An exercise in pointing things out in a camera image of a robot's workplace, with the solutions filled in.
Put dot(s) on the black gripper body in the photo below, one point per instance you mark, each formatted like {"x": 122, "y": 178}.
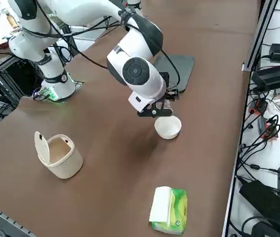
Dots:
{"x": 173, "y": 95}

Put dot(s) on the clear glass measuring cup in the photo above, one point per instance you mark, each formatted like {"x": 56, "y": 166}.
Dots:
{"x": 164, "y": 104}

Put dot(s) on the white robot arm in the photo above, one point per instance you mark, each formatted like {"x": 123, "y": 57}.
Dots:
{"x": 80, "y": 12}
{"x": 133, "y": 2}

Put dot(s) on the white bowl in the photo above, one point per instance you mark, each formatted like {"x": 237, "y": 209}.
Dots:
{"x": 168, "y": 129}

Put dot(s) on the dark grey square tray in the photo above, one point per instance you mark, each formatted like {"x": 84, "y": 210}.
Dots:
{"x": 185, "y": 71}

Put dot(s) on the green tissue pack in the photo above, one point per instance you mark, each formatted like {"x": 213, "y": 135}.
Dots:
{"x": 176, "y": 209}

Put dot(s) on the cream flip-lid bin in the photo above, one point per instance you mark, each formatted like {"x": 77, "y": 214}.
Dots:
{"x": 63, "y": 165}

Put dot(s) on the large black power brick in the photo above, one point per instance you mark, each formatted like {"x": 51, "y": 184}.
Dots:
{"x": 265, "y": 197}

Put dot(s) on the brown bottle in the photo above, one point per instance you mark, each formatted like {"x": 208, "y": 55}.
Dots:
{"x": 12, "y": 21}

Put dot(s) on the aluminium profile rail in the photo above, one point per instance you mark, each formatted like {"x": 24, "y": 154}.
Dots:
{"x": 255, "y": 37}

